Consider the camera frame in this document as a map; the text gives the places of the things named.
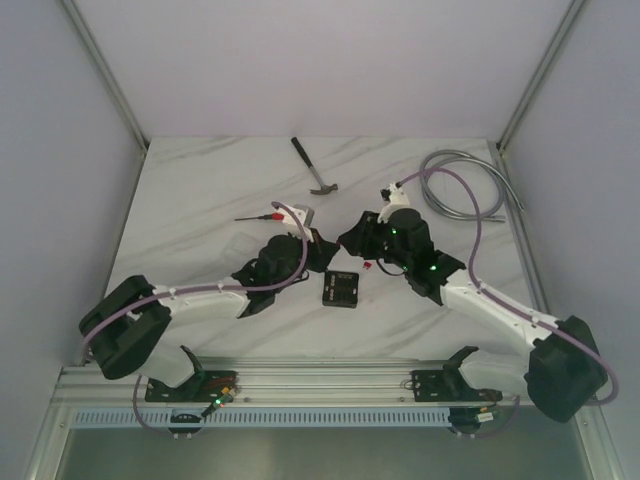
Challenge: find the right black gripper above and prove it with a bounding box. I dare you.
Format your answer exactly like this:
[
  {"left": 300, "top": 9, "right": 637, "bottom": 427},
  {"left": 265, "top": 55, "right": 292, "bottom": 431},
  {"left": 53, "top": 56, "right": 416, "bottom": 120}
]
[{"left": 338, "top": 211, "right": 412, "bottom": 271}]

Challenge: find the black fuse box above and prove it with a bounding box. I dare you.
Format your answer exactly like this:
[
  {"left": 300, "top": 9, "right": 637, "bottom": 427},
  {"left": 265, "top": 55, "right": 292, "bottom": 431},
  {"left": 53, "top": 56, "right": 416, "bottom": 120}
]
[{"left": 322, "top": 270, "right": 359, "bottom": 309}]

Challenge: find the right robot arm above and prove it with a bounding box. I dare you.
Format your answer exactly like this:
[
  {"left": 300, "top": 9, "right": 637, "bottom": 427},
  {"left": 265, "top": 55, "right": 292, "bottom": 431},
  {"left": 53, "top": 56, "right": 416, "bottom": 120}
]
[{"left": 339, "top": 208, "right": 614, "bottom": 423}]

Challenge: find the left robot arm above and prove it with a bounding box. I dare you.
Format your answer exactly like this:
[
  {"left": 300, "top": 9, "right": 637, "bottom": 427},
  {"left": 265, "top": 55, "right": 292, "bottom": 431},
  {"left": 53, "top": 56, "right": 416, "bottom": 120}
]
[{"left": 79, "top": 230, "right": 339, "bottom": 402}]

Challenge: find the clear plastic fuse box lid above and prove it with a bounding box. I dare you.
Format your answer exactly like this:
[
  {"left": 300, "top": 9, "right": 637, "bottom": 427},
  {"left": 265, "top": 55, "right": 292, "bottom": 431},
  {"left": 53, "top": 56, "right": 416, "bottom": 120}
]
[{"left": 221, "top": 232, "right": 265, "bottom": 265}]

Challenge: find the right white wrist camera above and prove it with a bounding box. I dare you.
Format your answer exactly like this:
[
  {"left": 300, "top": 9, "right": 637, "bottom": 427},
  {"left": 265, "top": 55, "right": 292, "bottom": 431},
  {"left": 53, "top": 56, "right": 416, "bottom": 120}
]
[{"left": 377, "top": 182, "right": 410, "bottom": 223}]

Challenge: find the red handled screwdriver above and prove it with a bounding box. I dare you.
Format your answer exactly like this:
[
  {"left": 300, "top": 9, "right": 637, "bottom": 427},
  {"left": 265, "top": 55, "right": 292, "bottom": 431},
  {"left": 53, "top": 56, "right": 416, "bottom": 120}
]
[{"left": 236, "top": 212, "right": 284, "bottom": 221}]

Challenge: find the claw hammer black handle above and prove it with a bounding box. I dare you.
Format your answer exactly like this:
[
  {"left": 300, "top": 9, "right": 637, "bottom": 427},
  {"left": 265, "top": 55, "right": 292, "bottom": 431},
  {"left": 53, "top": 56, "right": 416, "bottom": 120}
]
[{"left": 290, "top": 137, "right": 338, "bottom": 196}]

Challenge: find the coiled grey metal hose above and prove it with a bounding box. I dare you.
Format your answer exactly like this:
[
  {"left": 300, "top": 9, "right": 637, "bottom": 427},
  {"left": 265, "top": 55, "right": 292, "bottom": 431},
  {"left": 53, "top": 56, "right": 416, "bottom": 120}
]
[{"left": 418, "top": 148, "right": 526, "bottom": 223}]

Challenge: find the aluminium front rail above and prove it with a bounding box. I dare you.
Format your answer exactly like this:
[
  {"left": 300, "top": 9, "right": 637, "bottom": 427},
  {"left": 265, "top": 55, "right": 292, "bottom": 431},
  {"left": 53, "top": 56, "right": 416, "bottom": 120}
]
[{"left": 49, "top": 357, "right": 597, "bottom": 405}]

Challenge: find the slotted grey cable duct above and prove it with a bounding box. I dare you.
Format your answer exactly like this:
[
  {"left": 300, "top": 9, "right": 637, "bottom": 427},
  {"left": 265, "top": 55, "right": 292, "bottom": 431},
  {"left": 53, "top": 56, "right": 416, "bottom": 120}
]
[{"left": 70, "top": 406, "right": 475, "bottom": 430}]

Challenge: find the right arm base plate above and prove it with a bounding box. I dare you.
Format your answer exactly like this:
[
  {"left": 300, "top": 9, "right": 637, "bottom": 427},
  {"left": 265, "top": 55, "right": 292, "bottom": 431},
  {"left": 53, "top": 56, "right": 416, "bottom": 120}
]
[{"left": 410, "top": 369, "right": 503, "bottom": 403}]

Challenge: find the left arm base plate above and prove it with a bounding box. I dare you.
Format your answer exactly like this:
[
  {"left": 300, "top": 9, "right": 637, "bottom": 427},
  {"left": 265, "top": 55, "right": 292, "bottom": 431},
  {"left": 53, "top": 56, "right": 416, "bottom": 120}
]
[{"left": 145, "top": 370, "right": 238, "bottom": 403}]

